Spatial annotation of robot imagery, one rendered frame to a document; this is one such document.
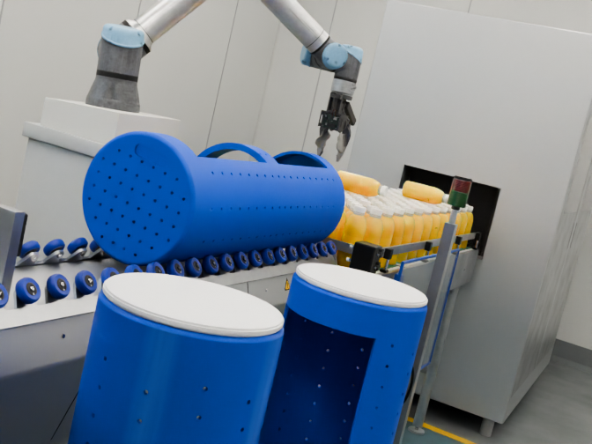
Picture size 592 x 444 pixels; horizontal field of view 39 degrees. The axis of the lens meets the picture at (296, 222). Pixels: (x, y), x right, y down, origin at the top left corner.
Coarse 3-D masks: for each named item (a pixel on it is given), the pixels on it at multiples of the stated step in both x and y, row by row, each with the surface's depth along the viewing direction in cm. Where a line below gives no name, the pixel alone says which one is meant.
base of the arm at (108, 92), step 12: (96, 72) 236; (108, 72) 232; (96, 84) 234; (108, 84) 232; (120, 84) 233; (132, 84) 235; (96, 96) 232; (108, 96) 233; (120, 96) 232; (132, 96) 235; (120, 108) 233; (132, 108) 235
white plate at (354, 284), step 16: (304, 272) 170; (320, 272) 174; (336, 272) 178; (352, 272) 183; (368, 272) 188; (336, 288) 163; (352, 288) 165; (368, 288) 169; (384, 288) 173; (400, 288) 177; (384, 304) 162; (400, 304) 163; (416, 304) 166
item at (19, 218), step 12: (0, 204) 142; (0, 216) 140; (12, 216) 139; (24, 216) 141; (0, 228) 140; (12, 228) 139; (24, 228) 143; (0, 240) 140; (12, 240) 140; (0, 252) 140; (12, 252) 141; (0, 264) 140; (12, 264) 142; (0, 276) 141; (12, 276) 142
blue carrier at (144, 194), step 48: (144, 144) 176; (240, 144) 213; (96, 192) 182; (144, 192) 177; (192, 192) 172; (240, 192) 191; (288, 192) 214; (336, 192) 245; (96, 240) 182; (144, 240) 177; (192, 240) 177; (240, 240) 199; (288, 240) 228
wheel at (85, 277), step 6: (84, 270) 152; (78, 276) 151; (84, 276) 151; (90, 276) 153; (78, 282) 150; (84, 282) 151; (90, 282) 152; (96, 282) 154; (78, 288) 151; (84, 288) 151; (90, 288) 152; (96, 288) 153
